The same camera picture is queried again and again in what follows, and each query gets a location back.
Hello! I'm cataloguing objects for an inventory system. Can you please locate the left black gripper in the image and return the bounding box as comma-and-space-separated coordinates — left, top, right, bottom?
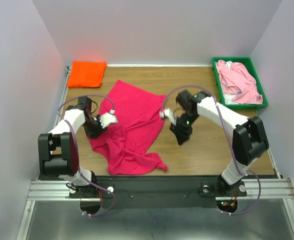
82, 114, 108, 140

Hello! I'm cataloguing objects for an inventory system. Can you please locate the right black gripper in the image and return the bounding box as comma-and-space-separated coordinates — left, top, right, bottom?
169, 110, 200, 145

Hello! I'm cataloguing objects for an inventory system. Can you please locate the magenta t-shirt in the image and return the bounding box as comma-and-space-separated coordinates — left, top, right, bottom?
89, 80, 168, 176

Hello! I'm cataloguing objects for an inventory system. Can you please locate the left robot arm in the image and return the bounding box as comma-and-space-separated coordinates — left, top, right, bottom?
37, 96, 107, 198

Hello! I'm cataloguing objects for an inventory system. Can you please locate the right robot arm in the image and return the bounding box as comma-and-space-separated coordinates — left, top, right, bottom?
159, 89, 269, 195

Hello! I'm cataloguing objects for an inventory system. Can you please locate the folded orange t-shirt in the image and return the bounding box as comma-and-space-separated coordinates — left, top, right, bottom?
67, 61, 107, 89

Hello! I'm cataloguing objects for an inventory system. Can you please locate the pink t-shirt in bin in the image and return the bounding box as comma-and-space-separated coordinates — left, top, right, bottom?
215, 59, 263, 105

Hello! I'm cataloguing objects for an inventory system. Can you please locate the green plastic bin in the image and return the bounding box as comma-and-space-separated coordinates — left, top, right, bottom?
212, 56, 268, 110

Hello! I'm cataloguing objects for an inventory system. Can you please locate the white garment in bin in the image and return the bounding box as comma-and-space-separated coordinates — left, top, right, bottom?
224, 61, 234, 70

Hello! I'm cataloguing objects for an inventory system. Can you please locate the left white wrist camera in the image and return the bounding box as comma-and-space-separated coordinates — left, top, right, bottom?
99, 112, 118, 129

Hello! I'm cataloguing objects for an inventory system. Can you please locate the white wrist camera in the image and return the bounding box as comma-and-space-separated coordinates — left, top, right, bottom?
99, 112, 118, 129
159, 108, 177, 126

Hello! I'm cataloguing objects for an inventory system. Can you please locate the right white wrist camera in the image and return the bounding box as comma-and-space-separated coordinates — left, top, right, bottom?
159, 108, 177, 126

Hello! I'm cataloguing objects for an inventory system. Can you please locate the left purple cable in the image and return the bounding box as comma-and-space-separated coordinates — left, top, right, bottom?
56, 94, 118, 218

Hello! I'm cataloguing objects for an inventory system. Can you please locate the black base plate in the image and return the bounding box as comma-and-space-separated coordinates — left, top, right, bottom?
75, 175, 247, 213

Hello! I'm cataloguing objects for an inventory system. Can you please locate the aluminium frame rail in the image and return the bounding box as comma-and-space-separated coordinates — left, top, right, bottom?
27, 178, 294, 202

